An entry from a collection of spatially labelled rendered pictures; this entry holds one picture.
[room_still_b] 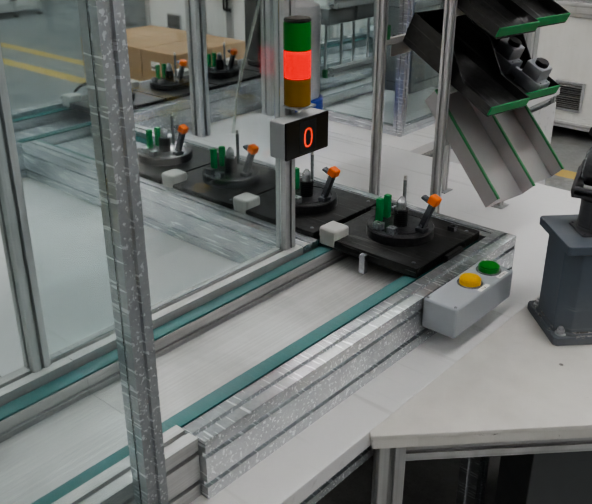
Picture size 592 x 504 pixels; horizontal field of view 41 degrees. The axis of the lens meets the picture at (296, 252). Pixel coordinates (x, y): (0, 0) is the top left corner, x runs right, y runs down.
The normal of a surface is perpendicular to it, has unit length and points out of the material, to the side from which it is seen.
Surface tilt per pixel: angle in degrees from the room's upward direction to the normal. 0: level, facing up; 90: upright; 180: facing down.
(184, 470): 90
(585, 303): 90
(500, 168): 45
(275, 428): 90
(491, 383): 0
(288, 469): 0
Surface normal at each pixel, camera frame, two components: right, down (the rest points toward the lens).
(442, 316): -0.66, 0.33
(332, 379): 0.75, 0.29
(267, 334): 0.00, -0.90
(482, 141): 0.44, -0.40
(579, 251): 0.08, 0.43
